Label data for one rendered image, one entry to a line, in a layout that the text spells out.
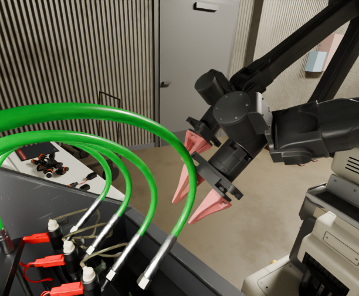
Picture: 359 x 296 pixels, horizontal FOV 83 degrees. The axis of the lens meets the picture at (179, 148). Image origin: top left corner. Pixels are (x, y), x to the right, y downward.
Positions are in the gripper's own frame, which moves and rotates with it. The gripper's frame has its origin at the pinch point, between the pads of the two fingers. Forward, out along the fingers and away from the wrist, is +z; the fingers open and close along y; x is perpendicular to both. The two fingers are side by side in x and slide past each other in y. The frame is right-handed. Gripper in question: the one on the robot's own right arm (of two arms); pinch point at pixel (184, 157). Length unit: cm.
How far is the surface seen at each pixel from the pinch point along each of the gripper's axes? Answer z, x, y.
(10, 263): 35.3, 0.9, 19.9
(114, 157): 9.1, 1.0, 16.9
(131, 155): 5.8, 9.1, 19.3
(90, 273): 26.3, 11.5, 12.6
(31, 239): 34.9, -5.8, 16.4
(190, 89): -102, -226, -144
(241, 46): -215, -218, -165
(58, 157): 35, -65, 3
